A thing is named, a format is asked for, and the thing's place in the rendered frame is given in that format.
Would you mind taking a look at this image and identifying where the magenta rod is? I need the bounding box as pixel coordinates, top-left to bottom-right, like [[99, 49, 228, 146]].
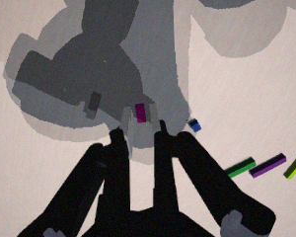
[[135, 103, 146, 123]]

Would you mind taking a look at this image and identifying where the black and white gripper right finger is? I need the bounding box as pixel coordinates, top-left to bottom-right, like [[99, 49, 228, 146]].
[[149, 103, 276, 237]]

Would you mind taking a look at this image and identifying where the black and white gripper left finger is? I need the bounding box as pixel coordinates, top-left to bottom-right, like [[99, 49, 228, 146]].
[[17, 107, 134, 237]]

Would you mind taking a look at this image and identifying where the small blue cube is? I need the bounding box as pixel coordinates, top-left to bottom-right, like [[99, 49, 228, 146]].
[[189, 119, 201, 132]]

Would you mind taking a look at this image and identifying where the purple rod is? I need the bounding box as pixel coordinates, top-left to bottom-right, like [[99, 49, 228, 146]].
[[250, 154, 286, 178]]

